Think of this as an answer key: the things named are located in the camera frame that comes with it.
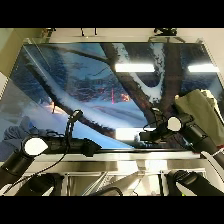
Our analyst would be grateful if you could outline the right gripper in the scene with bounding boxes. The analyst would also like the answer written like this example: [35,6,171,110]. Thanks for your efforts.
[138,130,159,143]

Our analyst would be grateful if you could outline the khaki shirt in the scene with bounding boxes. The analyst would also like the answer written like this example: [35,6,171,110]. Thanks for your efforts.
[173,88,224,148]

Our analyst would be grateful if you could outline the blue-grey garment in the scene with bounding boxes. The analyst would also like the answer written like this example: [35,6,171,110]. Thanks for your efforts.
[2,115,44,152]

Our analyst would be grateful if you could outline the silver frame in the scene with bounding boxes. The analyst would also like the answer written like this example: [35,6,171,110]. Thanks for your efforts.
[0,150,224,197]

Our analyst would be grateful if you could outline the black cable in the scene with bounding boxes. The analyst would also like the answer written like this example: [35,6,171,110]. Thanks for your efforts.
[6,109,85,188]
[88,186,124,197]

